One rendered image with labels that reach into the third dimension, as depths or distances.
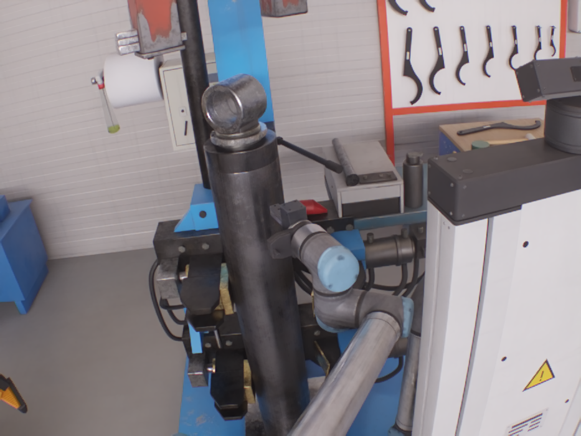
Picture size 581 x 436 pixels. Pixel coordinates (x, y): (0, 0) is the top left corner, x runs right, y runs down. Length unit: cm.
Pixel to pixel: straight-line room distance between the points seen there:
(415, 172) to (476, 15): 205
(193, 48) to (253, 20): 23
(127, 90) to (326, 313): 149
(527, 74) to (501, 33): 330
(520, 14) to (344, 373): 326
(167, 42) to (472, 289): 102
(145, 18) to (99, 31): 228
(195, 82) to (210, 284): 68
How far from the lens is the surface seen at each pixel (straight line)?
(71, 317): 361
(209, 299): 166
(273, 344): 179
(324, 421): 86
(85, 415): 287
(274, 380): 192
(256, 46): 183
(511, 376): 68
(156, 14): 132
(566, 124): 53
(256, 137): 145
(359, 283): 163
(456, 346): 57
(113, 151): 378
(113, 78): 234
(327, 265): 109
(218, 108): 151
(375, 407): 240
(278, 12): 145
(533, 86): 50
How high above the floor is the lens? 197
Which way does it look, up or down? 28 degrees down
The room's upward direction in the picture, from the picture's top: 7 degrees counter-clockwise
